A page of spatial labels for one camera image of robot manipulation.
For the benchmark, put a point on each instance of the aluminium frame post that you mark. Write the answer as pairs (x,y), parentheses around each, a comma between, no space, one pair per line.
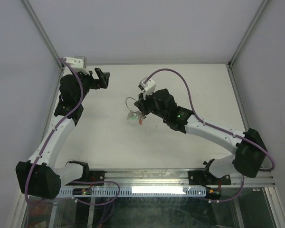
(249,31)
(41,31)

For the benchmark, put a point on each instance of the aluminium mounting rail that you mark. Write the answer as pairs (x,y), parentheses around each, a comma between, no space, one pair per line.
(171,177)

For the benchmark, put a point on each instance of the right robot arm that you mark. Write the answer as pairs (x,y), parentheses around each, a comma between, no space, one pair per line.
(246,148)

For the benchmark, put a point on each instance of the keyring with tagged keys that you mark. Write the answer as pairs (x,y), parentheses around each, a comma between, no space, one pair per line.
(134,115)

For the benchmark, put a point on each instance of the right aluminium frame post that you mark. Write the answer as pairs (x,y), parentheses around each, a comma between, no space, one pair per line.
(249,31)

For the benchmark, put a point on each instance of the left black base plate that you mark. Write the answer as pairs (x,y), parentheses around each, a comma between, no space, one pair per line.
(93,176)

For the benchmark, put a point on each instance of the left aluminium frame post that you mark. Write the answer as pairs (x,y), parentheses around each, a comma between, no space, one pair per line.
(41,31)

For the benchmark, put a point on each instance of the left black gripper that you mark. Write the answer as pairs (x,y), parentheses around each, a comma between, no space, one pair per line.
(102,81)

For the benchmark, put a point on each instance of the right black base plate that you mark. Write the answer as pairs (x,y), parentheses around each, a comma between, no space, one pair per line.
(199,177)

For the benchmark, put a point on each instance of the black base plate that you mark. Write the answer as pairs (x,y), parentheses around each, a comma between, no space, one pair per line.
(93,176)
(199,177)

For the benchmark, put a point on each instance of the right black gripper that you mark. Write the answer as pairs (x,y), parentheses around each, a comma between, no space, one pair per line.
(141,103)

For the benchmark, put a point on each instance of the white slotted cable duct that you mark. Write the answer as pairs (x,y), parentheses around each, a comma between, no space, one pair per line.
(136,191)

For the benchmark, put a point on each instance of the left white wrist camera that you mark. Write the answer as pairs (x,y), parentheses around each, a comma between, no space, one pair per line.
(78,63)

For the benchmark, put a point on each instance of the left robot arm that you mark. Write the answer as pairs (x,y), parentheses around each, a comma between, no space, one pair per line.
(37,176)

